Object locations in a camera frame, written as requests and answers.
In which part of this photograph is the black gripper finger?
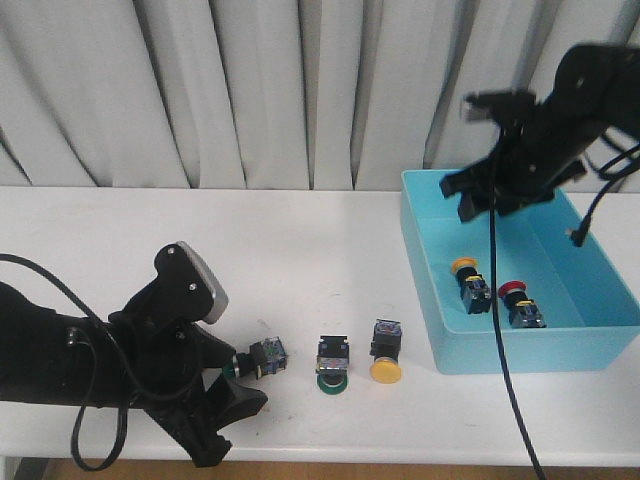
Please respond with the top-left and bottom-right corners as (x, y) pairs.
(205, 375), (268, 435)
(457, 192), (491, 223)
(439, 167), (493, 200)
(144, 402), (232, 468)

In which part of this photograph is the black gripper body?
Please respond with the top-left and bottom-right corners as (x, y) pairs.
(108, 242), (235, 408)
(472, 100), (588, 215)

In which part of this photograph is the yellow push button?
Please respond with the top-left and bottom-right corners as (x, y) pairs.
(369, 319), (402, 384)
(451, 257), (492, 315)

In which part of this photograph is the red push button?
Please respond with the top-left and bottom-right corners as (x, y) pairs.
(498, 280), (546, 329)

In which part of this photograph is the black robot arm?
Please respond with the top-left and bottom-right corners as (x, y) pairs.
(1, 242), (267, 467)
(440, 43), (639, 222)

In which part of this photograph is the blue plastic box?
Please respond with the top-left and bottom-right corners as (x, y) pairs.
(401, 170), (639, 374)

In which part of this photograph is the lying green push button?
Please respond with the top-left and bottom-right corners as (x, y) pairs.
(222, 336), (288, 379)

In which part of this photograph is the inverted green push button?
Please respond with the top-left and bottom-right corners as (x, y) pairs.
(315, 335), (350, 395)

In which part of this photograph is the lying yellow push button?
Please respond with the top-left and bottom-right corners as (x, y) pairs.
(369, 319), (402, 384)

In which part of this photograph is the grey pleated curtain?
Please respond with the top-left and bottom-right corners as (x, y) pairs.
(1, 1), (639, 190)

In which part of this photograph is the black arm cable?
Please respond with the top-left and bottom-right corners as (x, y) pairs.
(0, 253), (206, 472)
(487, 119), (640, 480)

